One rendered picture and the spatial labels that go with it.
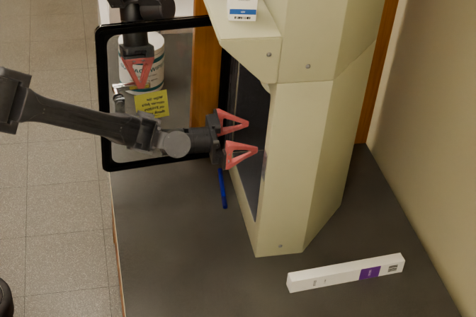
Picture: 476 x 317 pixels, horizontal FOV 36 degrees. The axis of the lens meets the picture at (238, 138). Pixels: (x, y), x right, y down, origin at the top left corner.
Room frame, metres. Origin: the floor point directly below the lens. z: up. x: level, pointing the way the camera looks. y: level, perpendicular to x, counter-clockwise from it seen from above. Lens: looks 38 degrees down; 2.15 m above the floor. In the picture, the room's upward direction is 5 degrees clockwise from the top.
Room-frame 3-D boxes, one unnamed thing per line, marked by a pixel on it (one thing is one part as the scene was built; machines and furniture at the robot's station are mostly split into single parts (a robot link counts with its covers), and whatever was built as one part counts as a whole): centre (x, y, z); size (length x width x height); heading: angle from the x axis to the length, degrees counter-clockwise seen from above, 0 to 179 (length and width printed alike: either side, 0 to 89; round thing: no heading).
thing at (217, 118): (1.30, 0.02, 1.17); 0.09 x 0.07 x 0.07; 104
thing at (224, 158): (1.23, 0.00, 1.17); 0.09 x 0.07 x 0.07; 104
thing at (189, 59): (1.37, 0.18, 1.19); 0.30 x 0.01 x 0.40; 111
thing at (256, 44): (1.27, 0.03, 1.46); 0.32 x 0.12 x 0.10; 15
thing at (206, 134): (1.25, 0.08, 1.17); 0.10 x 0.07 x 0.07; 14
